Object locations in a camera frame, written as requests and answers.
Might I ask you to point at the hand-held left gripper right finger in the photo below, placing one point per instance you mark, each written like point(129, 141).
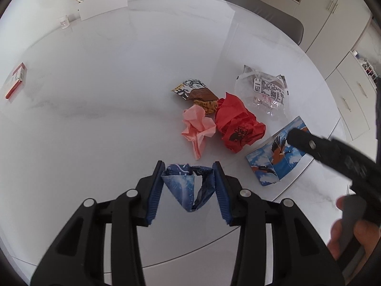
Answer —
point(221, 192)

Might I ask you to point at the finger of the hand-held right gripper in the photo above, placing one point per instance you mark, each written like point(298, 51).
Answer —
point(309, 146)

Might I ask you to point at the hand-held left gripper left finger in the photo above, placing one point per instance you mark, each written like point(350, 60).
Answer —
point(154, 192)

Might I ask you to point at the dark blue wrapper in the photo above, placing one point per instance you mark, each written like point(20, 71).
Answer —
point(181, 187)

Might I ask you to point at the blue bird-print wrapper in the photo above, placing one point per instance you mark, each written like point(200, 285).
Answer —
point(273, 161)

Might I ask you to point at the person's right hand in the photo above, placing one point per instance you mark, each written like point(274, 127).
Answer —
point(369, 234)

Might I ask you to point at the beige drawer cabinet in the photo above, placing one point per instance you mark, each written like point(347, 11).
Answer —
point(351, 95)

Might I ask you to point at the crumpled pink paper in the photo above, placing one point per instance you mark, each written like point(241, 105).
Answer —
point(196, 125)

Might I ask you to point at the clear snack wrapper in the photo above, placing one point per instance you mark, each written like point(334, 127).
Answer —
point(262, 89)

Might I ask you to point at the crumpled red paper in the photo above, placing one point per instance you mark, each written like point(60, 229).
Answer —
point(235, 119)

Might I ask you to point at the black and brown snack wrapper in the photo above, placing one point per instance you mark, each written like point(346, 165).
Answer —
point(190, 91)

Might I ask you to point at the tall beige cabinet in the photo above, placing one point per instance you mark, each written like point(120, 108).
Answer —
point(327, 20)

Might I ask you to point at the grey chair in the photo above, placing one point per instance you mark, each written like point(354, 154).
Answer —
point(268, 9)

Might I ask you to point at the red and white box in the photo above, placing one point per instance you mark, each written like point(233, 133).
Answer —
point(16, 79)

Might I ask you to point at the white paper card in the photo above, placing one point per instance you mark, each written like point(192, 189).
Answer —
point(101, 6)

